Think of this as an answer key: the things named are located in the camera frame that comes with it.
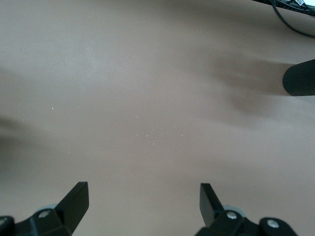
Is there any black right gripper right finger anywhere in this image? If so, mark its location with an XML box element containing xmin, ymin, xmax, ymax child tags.
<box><xmin>194</xmin><ymin>182</ymin><xmax>299</xmax><ymax>236</ymax></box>

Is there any thin black looped cable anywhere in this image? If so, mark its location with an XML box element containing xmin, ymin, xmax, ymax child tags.
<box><xmin>271</xmin><ymin>0</ymin><xmax>315</xmax><ymax>39</ymax></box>

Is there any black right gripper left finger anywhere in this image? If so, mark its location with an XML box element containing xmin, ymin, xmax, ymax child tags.
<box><xmin>0</xmin><ymin>181</ymin><xmax>90</xmax><ymax>236</ymax></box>

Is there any black ribbed cylinder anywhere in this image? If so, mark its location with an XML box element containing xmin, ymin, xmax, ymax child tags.
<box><xmin>282</xmin><ymin>59</ymin><xmax>315</xmax><ymax>97</ymax></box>

